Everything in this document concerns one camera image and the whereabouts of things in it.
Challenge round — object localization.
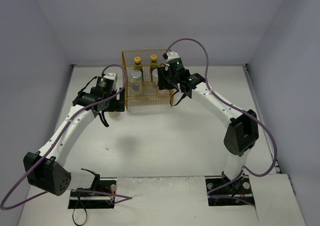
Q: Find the yellow lid spice jar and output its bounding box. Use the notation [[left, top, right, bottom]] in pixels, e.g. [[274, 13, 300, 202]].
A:
[[108, 112, 121, 118]]

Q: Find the white shaker blue label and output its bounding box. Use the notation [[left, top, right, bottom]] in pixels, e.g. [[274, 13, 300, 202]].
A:
[[152, 69, 159, 91]]

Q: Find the pink lid spice jar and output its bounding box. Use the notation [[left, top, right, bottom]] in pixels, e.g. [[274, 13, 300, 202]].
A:
[[157, 90, 170, 97]]

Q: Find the yellow cap sauce bottle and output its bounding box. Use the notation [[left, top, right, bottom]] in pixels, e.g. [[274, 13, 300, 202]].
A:
[[134, 56, 144, 80], [150, 54, 159, 81]]

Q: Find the silver lid white shaker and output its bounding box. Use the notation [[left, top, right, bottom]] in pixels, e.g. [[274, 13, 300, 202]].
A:
[[130, 70, 143, 96]]

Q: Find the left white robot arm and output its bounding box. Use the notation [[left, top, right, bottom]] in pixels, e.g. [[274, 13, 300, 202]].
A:
[[23, 73, 125, 196]]

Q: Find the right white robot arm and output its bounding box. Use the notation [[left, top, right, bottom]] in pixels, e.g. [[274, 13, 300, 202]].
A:
[[157, 52, 259, 192]]

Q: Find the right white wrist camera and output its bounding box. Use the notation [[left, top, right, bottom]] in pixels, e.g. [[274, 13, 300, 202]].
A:
[[162, 51, 180, 63]]

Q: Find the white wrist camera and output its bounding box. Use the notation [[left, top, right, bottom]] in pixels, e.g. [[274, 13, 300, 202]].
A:
[[162, 51, 180, 63], [102, 73, 118, 90]]

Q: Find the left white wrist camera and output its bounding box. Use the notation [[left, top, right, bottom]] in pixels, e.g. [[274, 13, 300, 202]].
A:
[[102, 73, 118, 90]]

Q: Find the yellow wire rack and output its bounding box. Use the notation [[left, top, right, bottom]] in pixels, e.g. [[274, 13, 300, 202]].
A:
[[121, 49, 173, 111]]

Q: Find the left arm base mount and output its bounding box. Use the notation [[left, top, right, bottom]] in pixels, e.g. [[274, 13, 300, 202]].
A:
[[68, 168, 117, 209]]

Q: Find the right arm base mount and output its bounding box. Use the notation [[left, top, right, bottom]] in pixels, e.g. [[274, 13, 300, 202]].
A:
[[207, 174, 255, 207]]

